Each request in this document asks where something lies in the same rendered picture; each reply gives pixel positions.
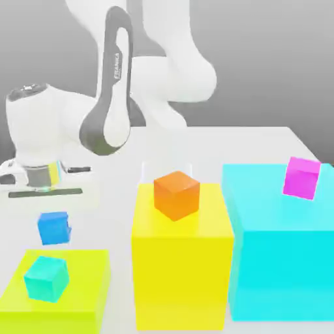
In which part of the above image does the small magenta cube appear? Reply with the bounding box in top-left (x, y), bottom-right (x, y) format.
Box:
top-left (282, 156), bottom-right (322, 202)

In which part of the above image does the small blue cube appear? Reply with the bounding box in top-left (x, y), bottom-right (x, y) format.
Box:
top-left (37, 211), bottom-right (73, 247)

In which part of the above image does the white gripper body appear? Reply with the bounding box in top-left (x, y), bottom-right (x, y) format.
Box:
top-left (7, 186), bottom-right (85, 201)

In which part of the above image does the small teal cube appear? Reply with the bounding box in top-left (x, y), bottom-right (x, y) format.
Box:
top-left (23, 255), bottom-right (70, 304)

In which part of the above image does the large yellow box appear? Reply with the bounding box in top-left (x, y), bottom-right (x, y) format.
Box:
top-left (130, 182), bottom-right (235, 333)

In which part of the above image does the small orange cube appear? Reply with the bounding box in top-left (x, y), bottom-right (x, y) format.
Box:
top-left (153, 170), bottom-right (201, 222)

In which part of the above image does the large cyan box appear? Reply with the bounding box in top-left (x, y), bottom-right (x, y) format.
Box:
top-left (220, 162), bottom-right (334, 322)

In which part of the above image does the large lime box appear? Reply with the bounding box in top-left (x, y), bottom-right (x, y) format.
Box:
top-left (0, 249), bottom-right (111, 334)

